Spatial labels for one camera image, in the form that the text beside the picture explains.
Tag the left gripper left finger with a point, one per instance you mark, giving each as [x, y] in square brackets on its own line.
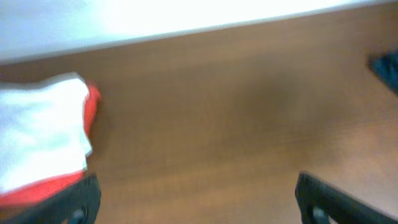
[78, 203]

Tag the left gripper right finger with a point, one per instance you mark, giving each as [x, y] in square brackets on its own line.
[320, 202]

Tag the white printed t-shirt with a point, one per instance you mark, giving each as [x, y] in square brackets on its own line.
[40, 130]

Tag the folded red t-shirt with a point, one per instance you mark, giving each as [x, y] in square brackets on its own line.
[46, 186]

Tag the black t-shirt white lettering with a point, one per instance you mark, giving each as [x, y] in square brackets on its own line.
[384, 67]

